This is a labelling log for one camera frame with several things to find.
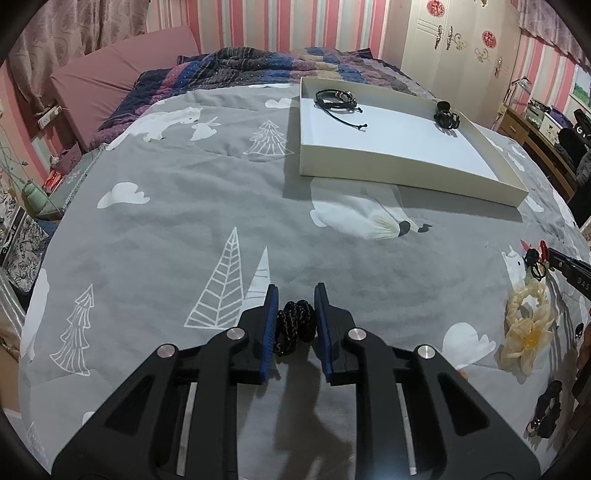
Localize cream flower hair tie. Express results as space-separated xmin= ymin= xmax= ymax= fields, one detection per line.
xmin=498 ymin=278 xmax=558 ymax=374

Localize pink box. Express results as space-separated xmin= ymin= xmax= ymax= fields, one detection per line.
xmin=55 ymin=142 xmax=85 ymax=172

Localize red and black hair ties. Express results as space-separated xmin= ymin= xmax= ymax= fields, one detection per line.
xmin=523 ymin=240 xmax=551 ymax=281

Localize black white patterned bag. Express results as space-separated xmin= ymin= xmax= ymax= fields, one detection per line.
xmin=2 ymin=208 xmax=51 ymax=282

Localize wall poster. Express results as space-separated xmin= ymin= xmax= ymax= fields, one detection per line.
xmin=571 ymin=74 xmax=591 ymax=106

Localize white shallow cardboard box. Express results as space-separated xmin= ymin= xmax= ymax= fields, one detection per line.
xmin=298 ymin=76 xmax=529 ymax=208

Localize desk lamp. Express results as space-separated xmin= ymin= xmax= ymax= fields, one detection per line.
xmin=503 ymin=78 xmax=532 ymax=109

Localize pink patterned curtain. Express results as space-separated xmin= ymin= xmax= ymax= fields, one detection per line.
xmin=9 ymin=0 xmax=153 ymax=104

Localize pink window valance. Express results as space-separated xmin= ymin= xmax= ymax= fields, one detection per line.
xmin=517 ymin=0 xmax=591 ymax=70

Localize white power strip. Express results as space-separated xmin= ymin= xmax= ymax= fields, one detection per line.
xmin=38 ymin=105 xmax=63 ymax=129

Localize black hair clip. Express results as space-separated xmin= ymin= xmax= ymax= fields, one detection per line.
xmin=433 ymin=100 xmax=461 ymax=131

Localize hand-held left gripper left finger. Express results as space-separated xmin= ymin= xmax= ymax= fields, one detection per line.
xmin=51 ymin=284 xmax=282 ymax=480

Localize grey bedside table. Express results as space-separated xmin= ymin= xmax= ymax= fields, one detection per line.
xmin=36 ymin=147 xmax=109 ymax=220

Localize white storage box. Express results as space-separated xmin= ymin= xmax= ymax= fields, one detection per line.
xmin=540 ymin=111 xmax=565 ymax=138

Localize striped purple blue quilt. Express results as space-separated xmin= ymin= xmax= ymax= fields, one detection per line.
xmin=95 ymin=46 xmax=439 ymax=146

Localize white wardrobe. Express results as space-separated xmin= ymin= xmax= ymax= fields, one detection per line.
xmin=401 ymin=0 xmax=522 ymax=127

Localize black cord bracelet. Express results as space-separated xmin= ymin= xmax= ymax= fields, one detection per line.
xmin=315 ymin=89 xmax=369 ymax=130

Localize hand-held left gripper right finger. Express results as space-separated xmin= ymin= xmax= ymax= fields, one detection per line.
xmin=313 ymin=282 xmax=542 ymax=480

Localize wooden desk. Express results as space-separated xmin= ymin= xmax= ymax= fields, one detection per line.
xmin=498 ymin=102 xmax=583 ymax=201

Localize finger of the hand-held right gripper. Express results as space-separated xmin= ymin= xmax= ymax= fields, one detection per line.
xmin=547 ymin=248 xmax=591 ymax=277

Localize black braided hair tie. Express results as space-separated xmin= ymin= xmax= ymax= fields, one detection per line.
xmin=275 ymin=299 xmax=317 ymax=357

